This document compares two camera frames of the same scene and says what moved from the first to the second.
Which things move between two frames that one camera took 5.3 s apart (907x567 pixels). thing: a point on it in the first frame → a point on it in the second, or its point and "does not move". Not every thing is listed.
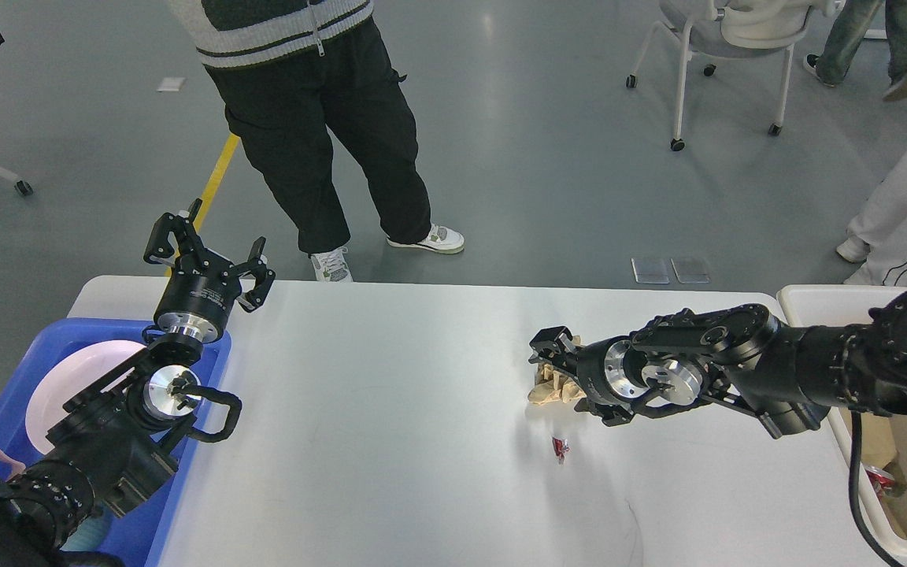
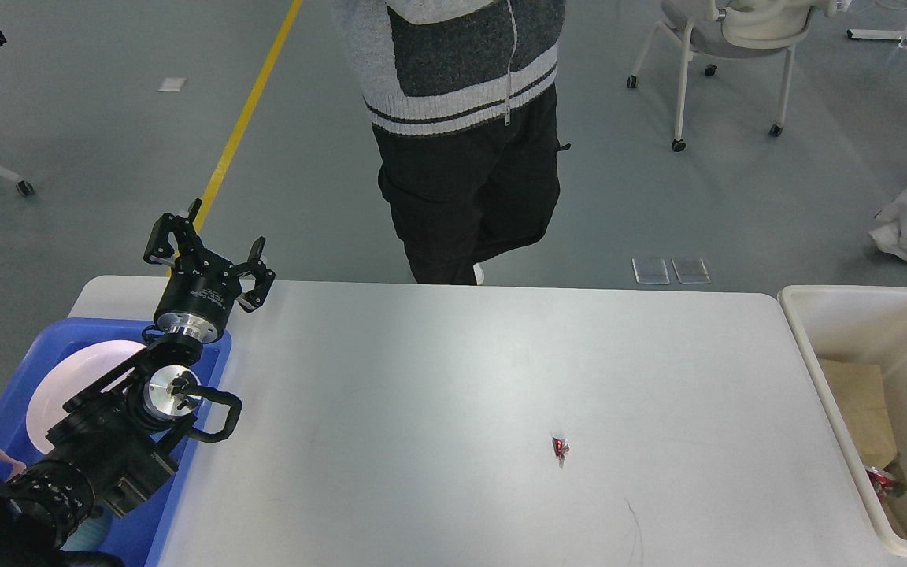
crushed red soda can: [882, 481] does not move
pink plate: [68, 376] does not move
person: [291, 72] → [468, 164]
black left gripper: [202, 288] does not move
